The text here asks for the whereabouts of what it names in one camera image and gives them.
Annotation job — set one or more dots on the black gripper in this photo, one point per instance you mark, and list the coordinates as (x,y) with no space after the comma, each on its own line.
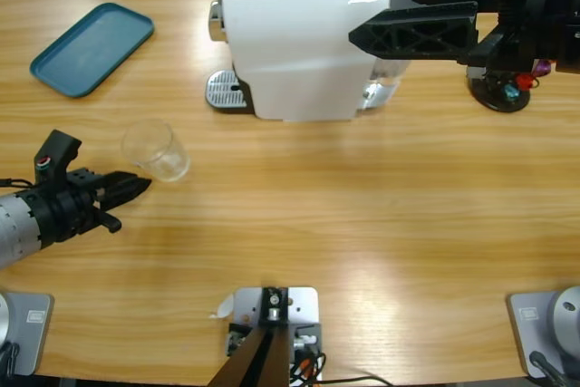
(68,210)
(544,11)

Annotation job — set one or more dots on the clear glass cup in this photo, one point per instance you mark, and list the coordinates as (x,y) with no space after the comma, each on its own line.
(154,151)

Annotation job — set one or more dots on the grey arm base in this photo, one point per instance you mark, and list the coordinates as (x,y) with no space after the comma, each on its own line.
(29,328)
(553,328)

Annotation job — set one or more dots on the teal coffee capsule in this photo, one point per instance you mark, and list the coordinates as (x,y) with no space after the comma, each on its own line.
(511,92)

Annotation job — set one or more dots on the red coffee capsule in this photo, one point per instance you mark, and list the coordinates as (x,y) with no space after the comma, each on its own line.
(526,81)

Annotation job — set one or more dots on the purple coffee capsule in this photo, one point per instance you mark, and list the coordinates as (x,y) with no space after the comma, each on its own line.
(544,69)

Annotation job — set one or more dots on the white capsule coffee machine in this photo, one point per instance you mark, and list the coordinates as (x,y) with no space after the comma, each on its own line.
(299,51)

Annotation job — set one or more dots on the clear water tank black lid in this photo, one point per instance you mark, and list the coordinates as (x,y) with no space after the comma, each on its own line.
(385,83)

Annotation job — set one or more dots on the black capsule holder with rods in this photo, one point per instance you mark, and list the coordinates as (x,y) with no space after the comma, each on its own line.
(491,94)

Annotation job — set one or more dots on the teal plastic tray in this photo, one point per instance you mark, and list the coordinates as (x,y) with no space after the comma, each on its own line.
(90,51)

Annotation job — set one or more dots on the white paper tag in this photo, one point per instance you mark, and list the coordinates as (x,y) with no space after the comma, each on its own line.
(224,307)

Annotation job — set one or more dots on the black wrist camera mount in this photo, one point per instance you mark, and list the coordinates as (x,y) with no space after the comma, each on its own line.
(56,147)

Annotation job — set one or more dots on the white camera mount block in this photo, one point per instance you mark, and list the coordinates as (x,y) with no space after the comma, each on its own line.
(303,305)

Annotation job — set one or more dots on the dark camera post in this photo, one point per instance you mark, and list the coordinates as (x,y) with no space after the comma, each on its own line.
(258,360)

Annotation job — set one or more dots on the black bracket with connectors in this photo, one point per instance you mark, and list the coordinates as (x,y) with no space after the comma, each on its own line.
(312,335)

